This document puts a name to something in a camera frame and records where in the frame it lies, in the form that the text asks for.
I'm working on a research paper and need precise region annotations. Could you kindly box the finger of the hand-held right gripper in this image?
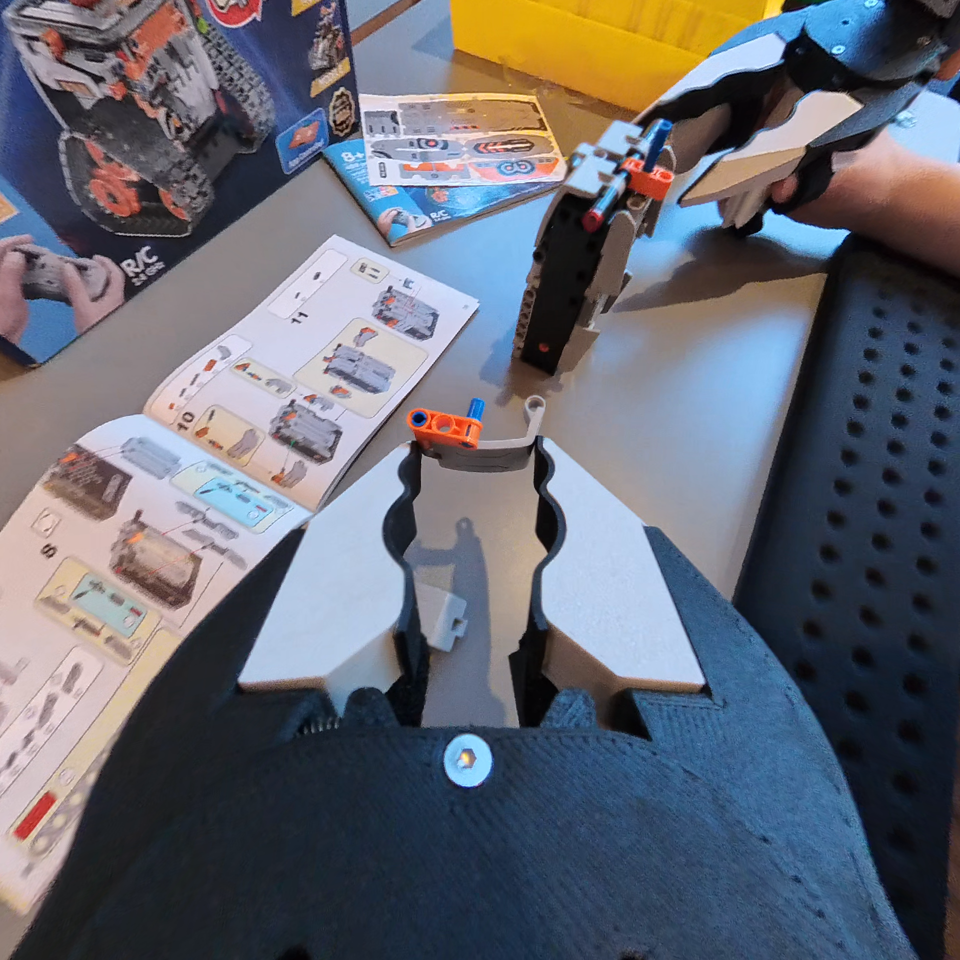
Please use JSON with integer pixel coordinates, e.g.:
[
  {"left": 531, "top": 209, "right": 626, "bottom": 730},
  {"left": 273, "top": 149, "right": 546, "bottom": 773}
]
[
  {"left": 677, "top": 71, "right": 865, "bottom": 210},
  {"left": 632, "top": 30, "right": 796, "bottom": 162}
]

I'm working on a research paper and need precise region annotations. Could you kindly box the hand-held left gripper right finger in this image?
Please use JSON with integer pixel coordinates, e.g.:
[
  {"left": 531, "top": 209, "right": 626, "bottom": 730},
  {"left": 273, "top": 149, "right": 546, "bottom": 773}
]
[{"left": 512, "top": 437, "right": 711, "bottom": 730}]

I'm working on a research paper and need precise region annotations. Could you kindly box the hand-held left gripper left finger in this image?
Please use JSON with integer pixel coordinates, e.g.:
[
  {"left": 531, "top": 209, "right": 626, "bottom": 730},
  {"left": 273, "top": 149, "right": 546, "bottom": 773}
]
[{"left": 238, "top": 442, "right": 432, "bottom": 725}]

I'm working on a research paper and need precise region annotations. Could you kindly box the grey curved panel orange connector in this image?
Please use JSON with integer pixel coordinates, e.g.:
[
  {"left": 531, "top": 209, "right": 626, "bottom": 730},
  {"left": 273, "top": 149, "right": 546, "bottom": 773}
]
[
  {"left": 414, "top": 581, "right": 470, "bottom": 652},
  {"left": 407, "top": 395, "right": 546, "bottom": 472}
]

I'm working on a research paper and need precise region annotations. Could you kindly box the black grey building block assembly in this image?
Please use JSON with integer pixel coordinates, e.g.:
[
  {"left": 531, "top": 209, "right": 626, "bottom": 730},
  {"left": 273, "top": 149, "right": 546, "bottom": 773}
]
[{"left": 512, "top": 118, "right": 676, "bottom": 376}]

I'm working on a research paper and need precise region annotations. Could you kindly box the person's right forearm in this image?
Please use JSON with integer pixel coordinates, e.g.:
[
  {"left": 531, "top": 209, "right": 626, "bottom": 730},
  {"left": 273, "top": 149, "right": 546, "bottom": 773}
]
[{"left": 888, "top": 146, "right": 960, "bottom": 279}]

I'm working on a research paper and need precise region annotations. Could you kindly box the grey desk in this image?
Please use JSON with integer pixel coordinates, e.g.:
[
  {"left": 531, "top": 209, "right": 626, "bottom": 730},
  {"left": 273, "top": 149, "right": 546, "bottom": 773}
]
[{"left": 0, "top": 0, "right": 960, "bottom": 751}]

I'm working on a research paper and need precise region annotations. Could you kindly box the person's right hand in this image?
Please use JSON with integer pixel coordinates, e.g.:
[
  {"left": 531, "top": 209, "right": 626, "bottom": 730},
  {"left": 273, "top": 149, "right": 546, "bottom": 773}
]
[{"left": 768, "top": 135, "right": 897, "bottom": 237}]

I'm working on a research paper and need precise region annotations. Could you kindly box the yellow plastic bin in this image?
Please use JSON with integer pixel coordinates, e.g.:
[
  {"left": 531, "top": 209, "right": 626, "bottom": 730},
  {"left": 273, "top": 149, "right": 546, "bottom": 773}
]
[{"left": 450, "top": 0, "right": 789, "bottom": 114}]

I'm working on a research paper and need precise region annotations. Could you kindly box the open instruction booklet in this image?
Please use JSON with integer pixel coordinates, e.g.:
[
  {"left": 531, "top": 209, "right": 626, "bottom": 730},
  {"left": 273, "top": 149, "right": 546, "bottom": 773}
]
[{"left": 0, "top": 234, "right": 481, "bottom": 916}]

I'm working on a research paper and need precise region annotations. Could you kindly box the sticker sheet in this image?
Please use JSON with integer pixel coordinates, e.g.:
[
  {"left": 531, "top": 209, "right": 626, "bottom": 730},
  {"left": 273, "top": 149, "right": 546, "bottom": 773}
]
[{"left": 358, "top": 91, "right": 567, "bottom": 187}]

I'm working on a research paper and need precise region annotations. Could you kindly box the blue cover booklet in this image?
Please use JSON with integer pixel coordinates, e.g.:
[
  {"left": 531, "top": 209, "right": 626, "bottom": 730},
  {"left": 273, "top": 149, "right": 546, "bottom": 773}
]
[{"left": 324, "top": 138, "right": 560, "bottom": 249}]

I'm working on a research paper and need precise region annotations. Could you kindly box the blue toy set box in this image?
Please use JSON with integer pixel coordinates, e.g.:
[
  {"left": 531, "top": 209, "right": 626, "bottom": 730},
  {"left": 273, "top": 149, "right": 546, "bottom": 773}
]
[{"left": 0, "top": 0, "right": 360, "bottom": 367}]

